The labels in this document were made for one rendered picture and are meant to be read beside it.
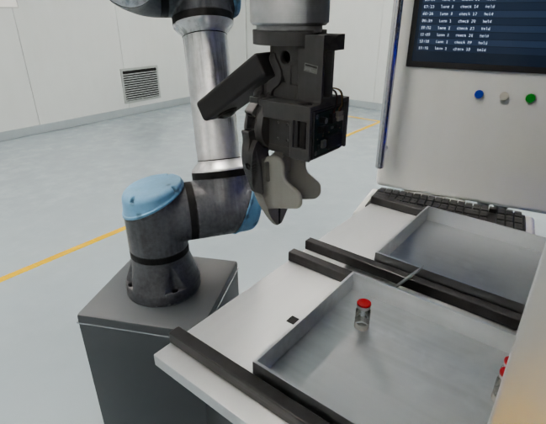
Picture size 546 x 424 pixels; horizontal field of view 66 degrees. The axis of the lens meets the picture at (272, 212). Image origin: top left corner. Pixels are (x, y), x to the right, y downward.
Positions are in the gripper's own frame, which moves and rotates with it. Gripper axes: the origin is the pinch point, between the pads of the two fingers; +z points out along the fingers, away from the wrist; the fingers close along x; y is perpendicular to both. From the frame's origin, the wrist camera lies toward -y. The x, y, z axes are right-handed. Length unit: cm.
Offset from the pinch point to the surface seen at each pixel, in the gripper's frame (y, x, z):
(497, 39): 1, 89, -15
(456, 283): 16.0, 28.1, 18.7
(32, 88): -493, 180, 58
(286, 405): 8.1, -7.5, 19.6
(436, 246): 7.9, 42.9, 21.4
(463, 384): 22.8, 10.3, 21.4
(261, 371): 2.9, -5.9, 18.9
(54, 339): -137, 17, 109
